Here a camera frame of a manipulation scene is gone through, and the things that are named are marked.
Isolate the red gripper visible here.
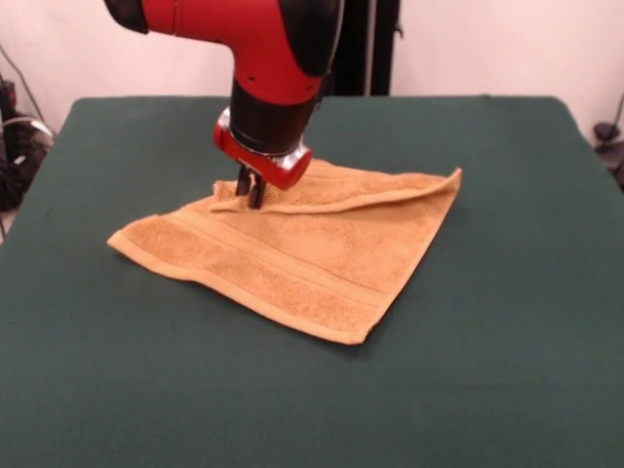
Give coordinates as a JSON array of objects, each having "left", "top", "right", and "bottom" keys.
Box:
[{"left": 213, "top": 107, "right": 314, "bottom": 210}]

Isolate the tan terry towel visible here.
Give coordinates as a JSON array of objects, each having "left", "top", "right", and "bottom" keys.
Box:
[{"left": 105, "top": 158, "right": 463, "bottom": 346}]

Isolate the black power brick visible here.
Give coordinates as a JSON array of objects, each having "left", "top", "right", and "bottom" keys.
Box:
[{"left": 0, "top": 79, "right": 19, "bottom": 118}]

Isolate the black cable bundle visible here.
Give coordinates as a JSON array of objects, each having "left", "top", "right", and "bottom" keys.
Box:
[{"left": 0, "top": 43, "right": 56, "bottom": 245}]

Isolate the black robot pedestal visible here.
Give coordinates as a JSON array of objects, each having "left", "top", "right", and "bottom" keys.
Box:
[{"left": 324, "top": 0, "right": 406, "bottom": 98}]

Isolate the dark green table cloth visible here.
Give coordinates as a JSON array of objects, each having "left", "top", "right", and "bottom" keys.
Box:
[{"left": 0, "top": 96, "right": 624, "bottom": 468}]

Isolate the black power adapter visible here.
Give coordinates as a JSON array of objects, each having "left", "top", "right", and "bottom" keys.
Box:
[{"left": 592, "top": 92, "right": 624, "bottom": 191}]

